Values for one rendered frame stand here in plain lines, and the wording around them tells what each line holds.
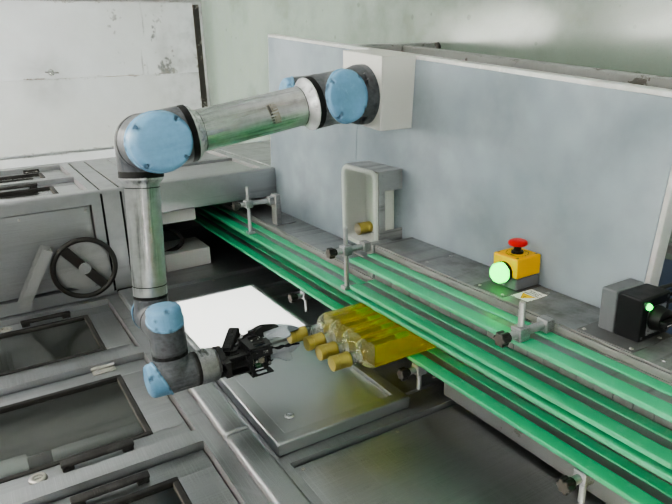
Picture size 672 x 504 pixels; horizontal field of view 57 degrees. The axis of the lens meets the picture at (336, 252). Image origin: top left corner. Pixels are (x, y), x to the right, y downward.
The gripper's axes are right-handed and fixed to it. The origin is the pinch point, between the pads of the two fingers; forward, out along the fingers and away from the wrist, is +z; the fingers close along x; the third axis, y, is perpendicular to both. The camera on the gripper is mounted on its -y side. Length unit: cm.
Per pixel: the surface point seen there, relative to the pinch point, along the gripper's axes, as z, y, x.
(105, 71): 40, -368, 57
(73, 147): 10, -368, 5
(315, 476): -11.3, 29.8, -15.9
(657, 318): 35, 68, 20
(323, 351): 1.1, 13.2, 1.1
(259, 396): -10.2, 1.2, -12.4
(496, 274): 31, 35, 19
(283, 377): -1.4, -3.7, -12.4
